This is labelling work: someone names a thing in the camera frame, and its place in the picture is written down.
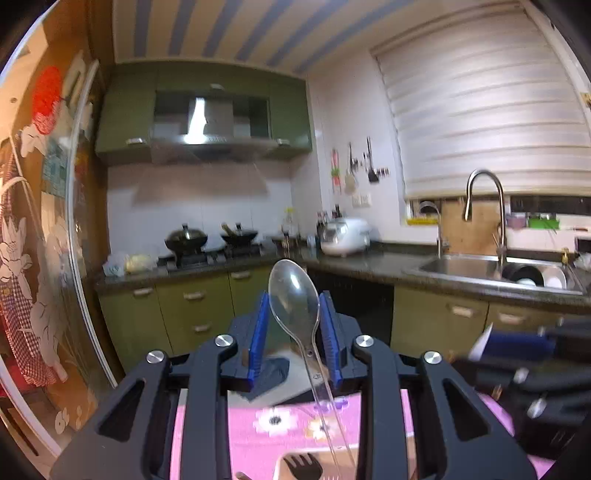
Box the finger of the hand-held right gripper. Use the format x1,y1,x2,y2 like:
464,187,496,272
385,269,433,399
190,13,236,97
487,318,591,358
450,355,591,418

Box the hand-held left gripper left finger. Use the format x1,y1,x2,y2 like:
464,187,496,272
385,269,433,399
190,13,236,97
48,291,271,480

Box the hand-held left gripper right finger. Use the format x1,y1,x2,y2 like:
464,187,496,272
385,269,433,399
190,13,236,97
318,290,539,480

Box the clear plastic spoon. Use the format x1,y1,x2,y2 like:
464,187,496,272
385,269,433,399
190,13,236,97
269,259,357,476

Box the black plastic fork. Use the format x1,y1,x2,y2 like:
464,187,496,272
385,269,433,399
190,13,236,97
283,452,324,480

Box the black built-in appliance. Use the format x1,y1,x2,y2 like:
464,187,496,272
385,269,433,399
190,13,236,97
318,272,395,347

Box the black pan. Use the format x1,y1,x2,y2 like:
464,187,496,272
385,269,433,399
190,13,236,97
502,264,544,286

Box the dark stone countertop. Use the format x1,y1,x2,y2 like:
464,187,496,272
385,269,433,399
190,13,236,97
95,242,591,317

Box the gas stove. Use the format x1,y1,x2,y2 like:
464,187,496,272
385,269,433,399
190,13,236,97
157,244,266,271

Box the green base cabinet under sink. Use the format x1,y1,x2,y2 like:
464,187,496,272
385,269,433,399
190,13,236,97
392,284,591,361

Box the black wok with lid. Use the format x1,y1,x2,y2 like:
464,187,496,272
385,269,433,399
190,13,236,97
221,222,259,247
165,224,208,254

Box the steel sink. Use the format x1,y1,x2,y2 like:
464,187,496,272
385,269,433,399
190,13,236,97
404,254,585,296

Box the white rice cooker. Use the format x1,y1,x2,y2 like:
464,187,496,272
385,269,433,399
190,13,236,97
321,218,371,257

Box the pink floral tablecloth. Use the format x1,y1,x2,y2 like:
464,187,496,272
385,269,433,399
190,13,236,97
171,388,550,480

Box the wooden cutting board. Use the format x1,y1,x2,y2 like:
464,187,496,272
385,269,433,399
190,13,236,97
441,200,511,257

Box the green base cabinet under stove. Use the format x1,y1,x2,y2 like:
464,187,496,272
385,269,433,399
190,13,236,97
97,261,324,370

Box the small steel faucet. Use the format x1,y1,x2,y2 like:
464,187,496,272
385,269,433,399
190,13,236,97
418,200,451,259

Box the tall steel faucet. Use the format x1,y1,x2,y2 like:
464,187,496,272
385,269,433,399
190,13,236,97
464,170,509,278

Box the plastic bags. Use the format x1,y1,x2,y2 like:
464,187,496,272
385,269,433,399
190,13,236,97
102,251,155,277

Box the black hanging spatula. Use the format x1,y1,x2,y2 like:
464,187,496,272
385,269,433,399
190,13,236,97
366,136,379,184

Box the flower print glass door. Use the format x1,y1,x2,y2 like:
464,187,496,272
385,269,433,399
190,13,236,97
0,51,121,462

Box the steel range hood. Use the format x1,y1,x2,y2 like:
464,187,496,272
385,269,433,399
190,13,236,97
151,90,278,160

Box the white window blind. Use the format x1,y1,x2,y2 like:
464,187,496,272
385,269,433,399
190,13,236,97
372,0,591,200

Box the green wall cabinets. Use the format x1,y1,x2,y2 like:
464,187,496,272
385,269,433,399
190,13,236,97
95,62,314,164

